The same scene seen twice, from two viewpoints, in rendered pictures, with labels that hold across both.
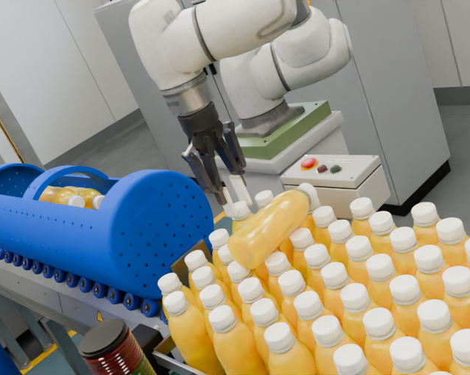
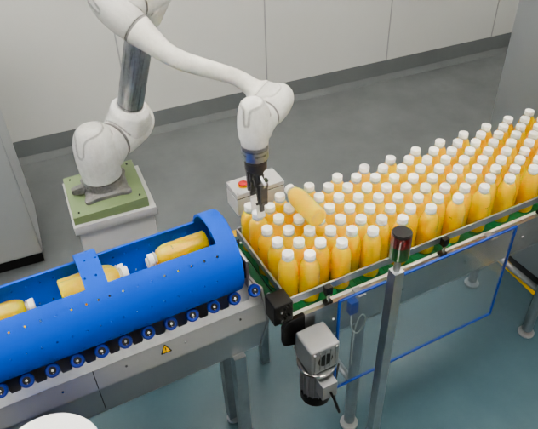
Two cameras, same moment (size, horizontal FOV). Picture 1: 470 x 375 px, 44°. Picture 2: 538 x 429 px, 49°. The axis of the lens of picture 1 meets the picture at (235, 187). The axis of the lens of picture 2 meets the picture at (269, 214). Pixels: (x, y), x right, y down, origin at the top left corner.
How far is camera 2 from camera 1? 1.94 m
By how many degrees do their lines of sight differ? 68
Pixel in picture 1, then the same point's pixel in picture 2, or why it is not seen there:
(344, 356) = (403, 218)
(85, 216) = (205, 254)
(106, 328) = (399, 230)
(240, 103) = (106, 173)
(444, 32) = not seen: outside the picture
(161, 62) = (267, 133)
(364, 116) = (10, 184)
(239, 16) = (289, 103)
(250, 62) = (112, 140)
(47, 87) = not seen: outside the picture
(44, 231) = (149, 292)
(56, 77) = not seen: outside the picture
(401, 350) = (411, 207)
